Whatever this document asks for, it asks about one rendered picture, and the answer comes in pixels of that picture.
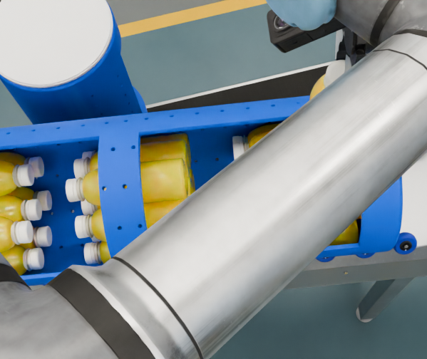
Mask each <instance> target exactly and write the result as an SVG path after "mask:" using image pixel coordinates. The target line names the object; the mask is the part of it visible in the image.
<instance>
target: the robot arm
mask: <svg viewBox="0 0 427 359"><path fill-rule="evenodd" d="M265 1H266V2H267V3H268V5H269V6H270V8H271V9H272V10H270V11H268V13H267V24H268V29H269V37H270V42H271V43H272V44H273V45H274V46H276V47H277V48H278V49H279V50H280V51H281V52H282V53H287V52H289V51H292V50H294V49H296V48H299V47H300V46H303V45H305V44H308V43H310V42H312V41H315V40H317V39H319V38H322V37H324V36H327V35H329V34H331V33H333V32H335V31H336V51H335V59H336V61H337V60H345V71H344V73H343V74H342V75H341V76H339V77H338V78H337V79H336V80H335V81H333V82H332V83H331V84H329V85H328V86H327V87H325V89H323V90H322V91H321V92H320V93H318V94H317V95H315V96H314V97H313V98H312V99H311V100H309V101H308V102H307V103H305V104H304V105H303V106H302V107H301V108H300V109H298V110H297V111H296V112H294V113H293V114H292V115H290V116H289V117H288V118H287V119H286V120H284V121H283V122H282V123H280V124H279V125H278V126H276V128H274V129H273V130H272V131H270V132H269V133H268V134H266V135H265V136H264V137H263V138H262V139H261V140H259V141H258V142H256V143H255V144H254V145H253V146H251V148H249V149H248V150H246V151H245V152H244V153H242V154H241V155H240V156H239V157H238V158H237V159H235V160H234V161H233V162H231V163H230V164H229V165H228V166H226V167H225V168H224V169H223V170H221V171H220V172H219V173H217V174H216V175H215V176H214V177H213V178H211V179H210V180H209V181H207V182H206V183H205V184H204V185H203V186H201V187H200V188H199V189H197V190H196V191H195V192H193V193H192V194H191V195H190V196H189V197H188V198H186V199H185V200H184V201H182V202H181V203H179V205H177V206H176V207H175V208H174V209H172V210H171V211H170V212H168V213H167V214H166V215H165V216H164V217H162V218H161V219H160V220H158V221H157V222H156V223H154V225H152V226H151V227H150V228H149V229H147V230H146V231H144V232H143V233H142V234H141V235H140V236H138V237H137V238H136V239H134V240H133V241H132V242H131V243H129V245H127V246H126V247H125V248H123V249H122V250H121V251H119V252H118V253H117V254H116V255H115V256H113V257H112V258H111V259H109V260H108V261H107V262H105V263H104V264H103V265H102V266H81V265H71V266H69V267H68V268H67V269H65V270H64V271H62V272H61V273H60V274H59V275H57V276H56V277H55V278H54V279H52V280H51V281H49V282H48V283H47V284H46V285H45V286H42V287H41V288H38V289H36V290H33V291H32V290H31V288H30V287H29V286H28V285H27V284H26V282H25V281H24V280H23V279H22V278H21V277H20V276H19V274H18V273H17V271H16V270H15V269H14V268H13V266H12V265H11V264H10V263H9V262H8V261H7V260H6V259H5V258H4V256H3V255H2V254H1V253H0V359H210V358H211V357H212V356H213V355H214V354H215V353H216V352H217V351H218V350H219V349H220V348H221V347H222V346H223V345H224V344H225V343H226V342H227V341H228V340H229V339H230V338H231V337H232V336H233V335H234V334H236V333H237V332H238V331H239V330H240V329H241V328H242V327H243V326H244V325H245V324H246V323H247V322H248V321H249V320H251V319H252V318H253V317H254V316H255V315H256V314H257V313H258V312H259V311H260V310H261V309H262V308H263V307H264V306H266V305H267V304H268V303H269V302H270V301H271V300H272V299H273V298H274V297H275V296H276V295H277V294H278V293H279V292H280V291H281V290H282V289H283V288H284V287H285V286H286V285H287V284H288V283H289V282H290V281H291V280H292V279H294V278H295V277H296V276H297V275H298V274H299V273H300V272H301V271H302V270H303V269H304V268H305V267H306V266H308V265H309V264H310V263H311V262H312V261H313V260H314V259H315V258H316V257H317V256H318V255H319V254H320V253H321V252H323V250H325V248H327V247H328V245H330V243H332V242H333V240H335V239H336V238H337V237H338V236H339V235H340V234H341V233H342V232H343V231H344V230H345V229H346V228H347V227H348V226H349V225H351V224H352V223H353V222H354V221H355V220H356V219H357V218H358V217H359V216H360V215H361V214H362V213H363V212H365V211H366V210H367V209H368V208H369V207H370V206H371V205H372V204H373V203H374V202H375V201H376V200H377V199H378V198H379V197H380V196H381V195H382V194H383V193H384V192H385V191H386V190H387V189H388V188H389V187H390V186H391V185H393V184H394V183H395V182H396V181H397V180H398V179H399V178H400V177H401V176H402V175H403V174H404V173H405V172H407V171H408V170H409V169H410V168H411V167H412V166H413V165H414V164H415V163H416V162H417V161H418V160H419V159H420V158H422V157H423V156H424V155H425V154H426V153H427V0H265Z"/></svg>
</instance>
